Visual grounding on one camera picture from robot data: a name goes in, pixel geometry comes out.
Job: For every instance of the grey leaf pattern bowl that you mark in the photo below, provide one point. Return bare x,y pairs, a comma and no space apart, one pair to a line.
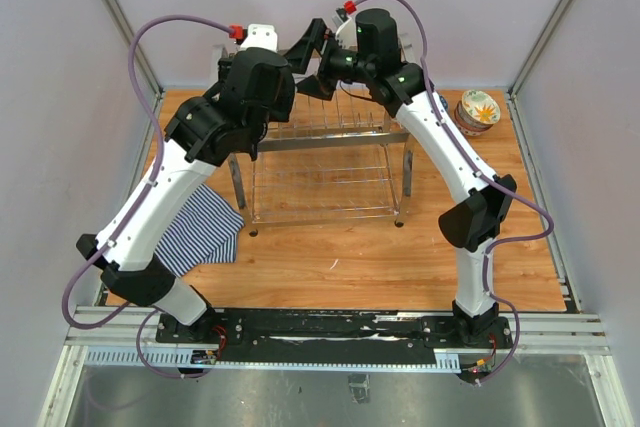
461,113

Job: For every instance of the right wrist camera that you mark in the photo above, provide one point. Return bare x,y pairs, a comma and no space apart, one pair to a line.
346,28

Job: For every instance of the red diamond pattern bowl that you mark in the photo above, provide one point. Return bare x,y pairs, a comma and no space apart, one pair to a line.
442,101

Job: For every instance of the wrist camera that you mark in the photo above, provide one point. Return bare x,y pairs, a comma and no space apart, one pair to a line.
254,35
346,28

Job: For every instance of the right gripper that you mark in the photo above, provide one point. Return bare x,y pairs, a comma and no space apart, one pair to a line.
301,52

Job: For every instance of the steel two-tier dish rack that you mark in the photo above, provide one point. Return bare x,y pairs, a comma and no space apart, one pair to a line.
337,160

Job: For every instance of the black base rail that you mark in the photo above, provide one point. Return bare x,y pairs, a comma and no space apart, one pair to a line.
335,337

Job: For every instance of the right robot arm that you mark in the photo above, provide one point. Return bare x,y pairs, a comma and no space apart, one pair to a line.
481,197

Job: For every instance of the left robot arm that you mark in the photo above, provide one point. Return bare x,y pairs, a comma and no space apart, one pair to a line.
197,140

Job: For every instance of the blue white striped cloth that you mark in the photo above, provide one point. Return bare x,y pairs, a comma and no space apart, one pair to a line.
204,231

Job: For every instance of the orange green leaf bowl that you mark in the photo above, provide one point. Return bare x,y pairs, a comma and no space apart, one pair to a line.
480,108

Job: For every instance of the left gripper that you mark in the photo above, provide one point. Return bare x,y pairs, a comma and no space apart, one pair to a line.
280,110

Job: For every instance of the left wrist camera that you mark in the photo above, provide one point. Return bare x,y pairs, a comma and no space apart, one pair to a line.
254,35

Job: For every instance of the pink floral bowl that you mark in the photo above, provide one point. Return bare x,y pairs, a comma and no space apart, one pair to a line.
467,124

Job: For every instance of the black diamond pattern bowl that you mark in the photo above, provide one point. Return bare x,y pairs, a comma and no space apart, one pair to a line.
471,129

